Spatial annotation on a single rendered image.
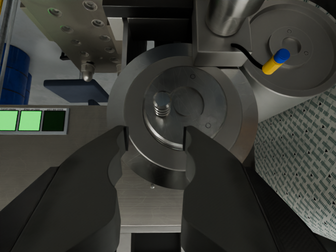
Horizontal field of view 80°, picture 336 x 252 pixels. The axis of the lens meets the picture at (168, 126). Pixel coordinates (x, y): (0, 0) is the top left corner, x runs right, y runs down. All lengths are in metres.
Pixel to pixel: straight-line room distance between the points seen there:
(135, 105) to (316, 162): 0.24
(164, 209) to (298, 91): 0.40
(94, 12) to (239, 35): 0.30
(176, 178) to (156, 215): 0.35
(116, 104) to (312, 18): 0.24
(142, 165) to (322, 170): 0.22
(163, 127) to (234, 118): 0.07
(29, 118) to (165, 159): 0.49
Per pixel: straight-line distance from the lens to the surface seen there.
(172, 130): 0.17
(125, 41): 0.24
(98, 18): 0.45
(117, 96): 0.21
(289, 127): 0.37
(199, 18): 0.21
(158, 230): 0.54
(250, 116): 0.21
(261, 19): 0.28
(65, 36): 0.52
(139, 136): 0.19
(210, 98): 0.18
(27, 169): 0.62
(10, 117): 0.66
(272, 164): 0.41
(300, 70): 0.27
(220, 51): 0.20
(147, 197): 0.53
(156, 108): 0.15
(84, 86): 2.09
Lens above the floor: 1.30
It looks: 12 degrees down
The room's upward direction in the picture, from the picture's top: 180 degrees clockwise
